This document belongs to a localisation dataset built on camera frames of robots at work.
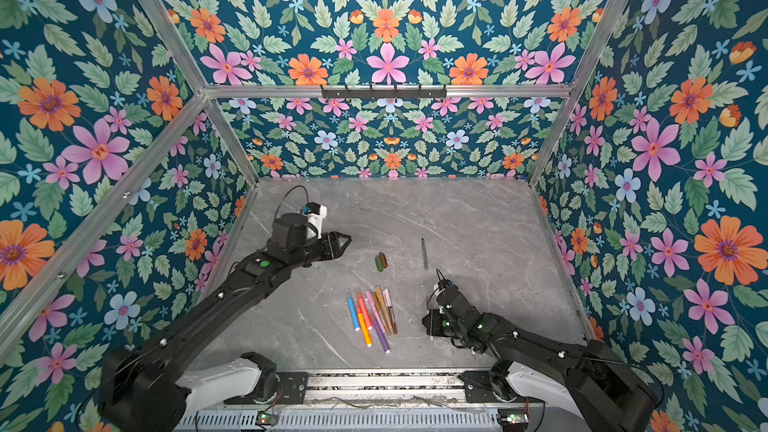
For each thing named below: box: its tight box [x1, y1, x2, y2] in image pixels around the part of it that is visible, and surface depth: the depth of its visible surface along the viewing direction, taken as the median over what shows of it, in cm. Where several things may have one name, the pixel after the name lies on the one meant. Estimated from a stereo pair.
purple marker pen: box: [372, 318, 391, 354], surface depth 83 cm
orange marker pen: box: [358, 312, 373, 348], surface depth 84 cm
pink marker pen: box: [365, 290, 385, 332], surface depth 88 cm
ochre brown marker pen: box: [376, 285, 392, 336], surface depth 88 cm
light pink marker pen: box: [382, 288, 398, 335], surface depth 88 cm
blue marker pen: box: [347, 293, 360, 331], surface depth 87 cm
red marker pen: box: [357, 293, 373, 330], surface depth 88 cm
